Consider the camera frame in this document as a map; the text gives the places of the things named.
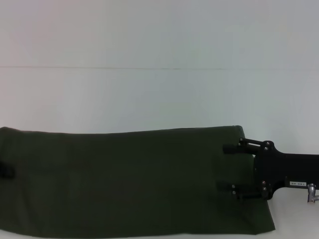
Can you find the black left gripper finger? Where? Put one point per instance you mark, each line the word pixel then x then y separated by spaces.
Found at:
pixel 7 170

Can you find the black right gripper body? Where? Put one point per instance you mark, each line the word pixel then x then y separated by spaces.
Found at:
pixel 286 169

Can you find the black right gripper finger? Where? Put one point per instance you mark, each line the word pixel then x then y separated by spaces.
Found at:
pixel 243 147
pixel 244 191

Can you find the dark green t-shirt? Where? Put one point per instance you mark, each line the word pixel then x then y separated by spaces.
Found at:
pixel 124 179

